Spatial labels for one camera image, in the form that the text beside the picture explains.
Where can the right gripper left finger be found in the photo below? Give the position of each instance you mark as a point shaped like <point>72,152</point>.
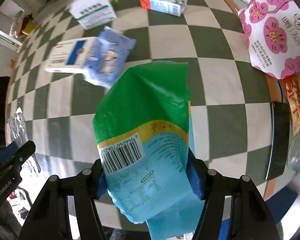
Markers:
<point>89,186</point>

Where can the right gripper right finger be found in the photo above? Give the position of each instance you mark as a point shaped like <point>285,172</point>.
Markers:
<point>210,187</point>

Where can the blue green snack bag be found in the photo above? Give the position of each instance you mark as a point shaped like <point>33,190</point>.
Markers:
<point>142,134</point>

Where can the silver blister pack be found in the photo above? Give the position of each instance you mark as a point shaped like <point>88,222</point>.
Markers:
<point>18,131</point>

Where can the black phone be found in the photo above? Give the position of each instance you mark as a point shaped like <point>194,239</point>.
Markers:
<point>280,121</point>

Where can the red snack box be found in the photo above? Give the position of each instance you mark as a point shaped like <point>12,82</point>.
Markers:
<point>292,91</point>

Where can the light blue candy wrapper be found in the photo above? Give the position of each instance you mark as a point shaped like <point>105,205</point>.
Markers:
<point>104,63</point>

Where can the white blue medicine box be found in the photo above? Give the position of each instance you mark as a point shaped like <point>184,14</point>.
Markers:
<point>69,56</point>

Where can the green white checkered tablecloth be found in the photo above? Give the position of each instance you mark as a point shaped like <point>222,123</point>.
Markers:
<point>230,100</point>

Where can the pink flower paper bag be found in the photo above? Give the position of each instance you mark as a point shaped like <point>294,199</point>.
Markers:
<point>272,32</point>

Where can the green white open box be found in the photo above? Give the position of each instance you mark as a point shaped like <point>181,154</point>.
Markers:
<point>92,13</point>

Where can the small red blue carton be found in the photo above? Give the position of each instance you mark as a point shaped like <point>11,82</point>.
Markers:
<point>171,7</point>

